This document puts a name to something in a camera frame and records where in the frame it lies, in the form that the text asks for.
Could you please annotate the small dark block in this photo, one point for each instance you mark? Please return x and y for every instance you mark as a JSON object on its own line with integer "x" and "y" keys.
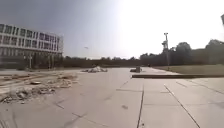
{"x": 136, "y": 69}

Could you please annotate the tall light pole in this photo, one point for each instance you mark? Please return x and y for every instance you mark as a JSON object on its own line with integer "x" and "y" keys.
{"x": 166, "y": 46}

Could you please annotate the row of trees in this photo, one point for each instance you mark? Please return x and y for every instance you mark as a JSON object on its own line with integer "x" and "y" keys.
{"x": 186, "y": 55}

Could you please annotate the broken paving rubble heap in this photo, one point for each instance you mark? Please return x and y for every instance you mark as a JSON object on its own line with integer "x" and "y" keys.
{"x": 36, "y": 86}

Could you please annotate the large white multi-storey building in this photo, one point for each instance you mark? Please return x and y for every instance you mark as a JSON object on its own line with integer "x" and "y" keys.
{"x": 26, "y": 43}

